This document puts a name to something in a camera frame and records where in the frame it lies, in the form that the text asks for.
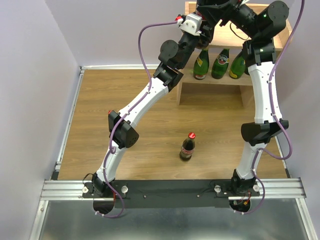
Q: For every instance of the aluminium frame rail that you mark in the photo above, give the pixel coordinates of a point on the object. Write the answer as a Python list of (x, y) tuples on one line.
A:
[(214, 112)]

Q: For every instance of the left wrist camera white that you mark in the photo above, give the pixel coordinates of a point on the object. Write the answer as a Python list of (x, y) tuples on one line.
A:
[(191, 25)]

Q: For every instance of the green bottle red-white label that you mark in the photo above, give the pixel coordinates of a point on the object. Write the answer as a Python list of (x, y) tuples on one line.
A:
[(220, 64)]

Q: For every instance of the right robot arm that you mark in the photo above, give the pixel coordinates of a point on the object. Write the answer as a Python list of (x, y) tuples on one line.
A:
[(260, 57)]

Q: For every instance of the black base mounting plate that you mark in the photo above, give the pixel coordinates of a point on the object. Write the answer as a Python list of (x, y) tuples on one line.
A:
[(152, 194)]

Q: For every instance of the cola bottle front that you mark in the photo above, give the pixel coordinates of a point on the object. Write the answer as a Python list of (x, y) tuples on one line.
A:
[(187, 147)]

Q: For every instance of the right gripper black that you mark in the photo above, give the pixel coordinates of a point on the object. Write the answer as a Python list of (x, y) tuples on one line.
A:
[(224, 9)]

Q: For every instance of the green bottle yellow label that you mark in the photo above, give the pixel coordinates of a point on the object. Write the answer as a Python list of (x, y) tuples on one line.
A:
[(238, 67)]

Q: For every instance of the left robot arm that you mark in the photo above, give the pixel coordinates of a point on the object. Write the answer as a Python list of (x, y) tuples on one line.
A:
[(173, 57)]

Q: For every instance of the wooden two-tier shelf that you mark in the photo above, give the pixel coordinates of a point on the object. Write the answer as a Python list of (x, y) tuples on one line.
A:
[(231, 37)]

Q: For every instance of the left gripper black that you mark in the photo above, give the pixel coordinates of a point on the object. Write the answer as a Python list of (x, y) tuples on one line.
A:
[(196, 37)]

